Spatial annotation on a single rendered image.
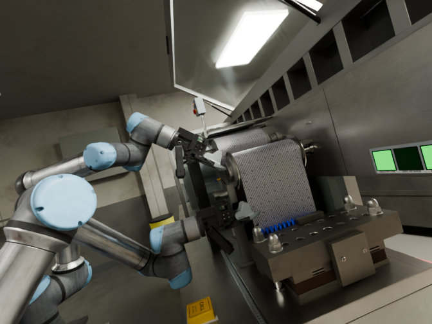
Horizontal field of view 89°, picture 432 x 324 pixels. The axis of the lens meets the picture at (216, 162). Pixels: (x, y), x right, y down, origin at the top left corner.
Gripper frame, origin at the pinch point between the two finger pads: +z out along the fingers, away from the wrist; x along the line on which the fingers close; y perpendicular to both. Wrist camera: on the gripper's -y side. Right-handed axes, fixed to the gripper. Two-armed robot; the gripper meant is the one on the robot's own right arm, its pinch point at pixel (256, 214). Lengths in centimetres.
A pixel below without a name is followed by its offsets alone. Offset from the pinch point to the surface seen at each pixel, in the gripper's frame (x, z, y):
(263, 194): -0.3, 4.2, 5.7
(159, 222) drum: 305, -73, -47
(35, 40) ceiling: 169, -123, 187
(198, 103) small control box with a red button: 58, 1, 58
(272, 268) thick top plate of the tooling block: -19.9, -5.9, -8.3
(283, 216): -0.2, 9.0, -3.8
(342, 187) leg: 14.9, 46.0, -4.9
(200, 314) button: -13.2, -25.9, -16.6
